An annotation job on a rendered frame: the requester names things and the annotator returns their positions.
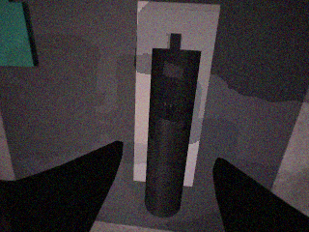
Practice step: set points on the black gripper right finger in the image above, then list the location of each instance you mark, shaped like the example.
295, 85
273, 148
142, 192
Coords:
247, 206

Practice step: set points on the teal flat trowel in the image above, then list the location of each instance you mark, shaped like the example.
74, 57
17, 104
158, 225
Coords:
16, 44

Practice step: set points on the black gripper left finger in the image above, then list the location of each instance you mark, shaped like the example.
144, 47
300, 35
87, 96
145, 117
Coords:
65, 198

